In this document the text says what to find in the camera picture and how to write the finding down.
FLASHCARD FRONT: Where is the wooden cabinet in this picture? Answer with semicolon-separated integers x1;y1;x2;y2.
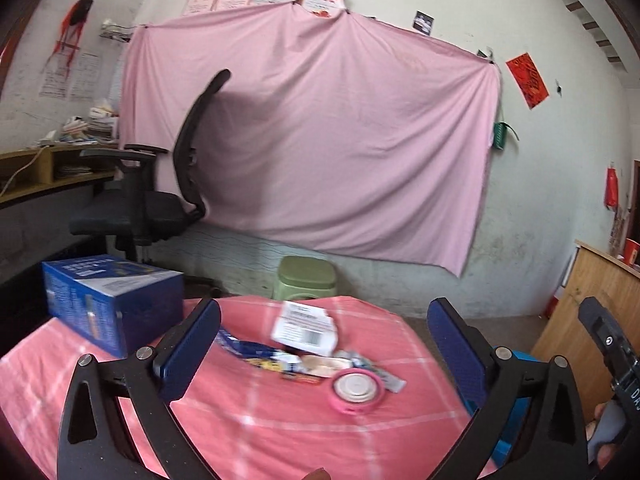
530;242;639;419

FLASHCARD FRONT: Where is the person's right hand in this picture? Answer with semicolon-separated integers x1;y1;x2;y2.
586;400;626;469

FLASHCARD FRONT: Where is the person's left hand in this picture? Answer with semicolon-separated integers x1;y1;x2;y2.
303;468;331;480

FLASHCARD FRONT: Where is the pink hanging sheet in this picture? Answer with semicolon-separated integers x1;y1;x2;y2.
120;3;500;275

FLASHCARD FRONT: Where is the green plastic stool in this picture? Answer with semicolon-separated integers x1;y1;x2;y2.
272;256;337;301

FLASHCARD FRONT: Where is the pink checked tablecloth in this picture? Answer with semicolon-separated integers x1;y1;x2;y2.
1;297;470;479

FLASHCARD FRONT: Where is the blue snack wrapper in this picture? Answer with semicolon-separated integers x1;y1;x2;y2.
215;328;304;373

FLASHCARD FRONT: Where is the red cup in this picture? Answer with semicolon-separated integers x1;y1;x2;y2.
623;238;640;266

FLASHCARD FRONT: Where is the small wall photo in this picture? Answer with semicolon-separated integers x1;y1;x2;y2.
412;11;434;36

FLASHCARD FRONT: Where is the black office chair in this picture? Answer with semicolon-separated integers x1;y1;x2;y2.
70;68;231;262

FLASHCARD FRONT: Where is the blue plastic basin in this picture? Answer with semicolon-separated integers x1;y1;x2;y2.
459;346;544;468

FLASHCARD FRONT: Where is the white cable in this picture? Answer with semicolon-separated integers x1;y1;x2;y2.
0;145;51;198

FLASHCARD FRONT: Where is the blue cardboard box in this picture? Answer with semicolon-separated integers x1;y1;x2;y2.
42;255;184;358

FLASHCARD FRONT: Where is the white paper package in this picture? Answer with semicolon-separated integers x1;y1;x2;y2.
271;301;338;356

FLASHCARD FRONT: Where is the green hanging basket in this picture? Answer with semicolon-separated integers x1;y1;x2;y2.
492;122;520;151

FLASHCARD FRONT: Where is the red hanging ornament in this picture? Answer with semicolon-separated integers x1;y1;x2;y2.
47;0;94;76

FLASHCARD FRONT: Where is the stack of papers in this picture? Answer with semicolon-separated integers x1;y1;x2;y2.
39;101;119;145

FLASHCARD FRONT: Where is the pink tape roll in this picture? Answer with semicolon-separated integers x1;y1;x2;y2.
328;368;386;416

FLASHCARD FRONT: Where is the wooden desk shelf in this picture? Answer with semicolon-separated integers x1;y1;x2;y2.
1;143;116;208

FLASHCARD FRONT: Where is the light blue foil wrapper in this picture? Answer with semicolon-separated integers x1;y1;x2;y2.
342;351;407;393

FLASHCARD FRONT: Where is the red diamond wall paper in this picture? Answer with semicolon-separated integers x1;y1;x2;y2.
506;53;549;110

